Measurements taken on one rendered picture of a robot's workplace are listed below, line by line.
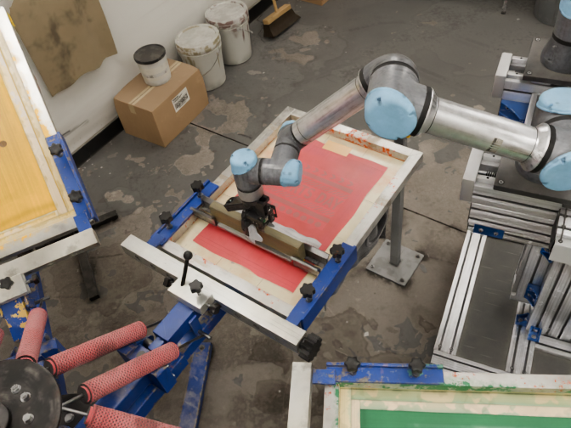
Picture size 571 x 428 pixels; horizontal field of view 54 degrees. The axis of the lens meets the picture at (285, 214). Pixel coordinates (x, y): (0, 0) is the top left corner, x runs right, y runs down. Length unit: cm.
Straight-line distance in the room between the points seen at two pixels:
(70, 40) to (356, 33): 211
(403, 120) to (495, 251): 159
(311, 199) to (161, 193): 170
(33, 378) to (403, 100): 100
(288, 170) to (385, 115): 36
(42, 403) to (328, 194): 111
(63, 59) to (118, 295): 138
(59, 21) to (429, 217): 231
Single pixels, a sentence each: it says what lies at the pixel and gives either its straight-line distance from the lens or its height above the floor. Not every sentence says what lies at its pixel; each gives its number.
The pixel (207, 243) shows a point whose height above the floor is 95.
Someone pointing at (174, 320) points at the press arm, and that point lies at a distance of 164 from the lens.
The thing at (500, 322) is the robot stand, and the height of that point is 21.
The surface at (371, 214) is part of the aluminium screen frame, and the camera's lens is 184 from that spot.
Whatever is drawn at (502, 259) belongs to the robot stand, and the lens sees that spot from 275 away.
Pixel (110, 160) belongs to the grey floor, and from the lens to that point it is 385.
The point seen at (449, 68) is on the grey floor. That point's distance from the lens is 415.
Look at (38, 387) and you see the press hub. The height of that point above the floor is 131.
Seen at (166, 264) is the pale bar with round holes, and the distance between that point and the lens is 176.
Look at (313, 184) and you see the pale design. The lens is 198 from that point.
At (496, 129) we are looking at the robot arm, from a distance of 135.
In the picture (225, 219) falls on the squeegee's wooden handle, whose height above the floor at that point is 103.
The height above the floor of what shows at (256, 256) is 95.
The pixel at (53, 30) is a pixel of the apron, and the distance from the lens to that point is 349.
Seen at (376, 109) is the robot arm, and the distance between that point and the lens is 126.
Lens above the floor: 239
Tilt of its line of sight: 49 degrees down
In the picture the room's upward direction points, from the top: 11 degrees counter-clockwise
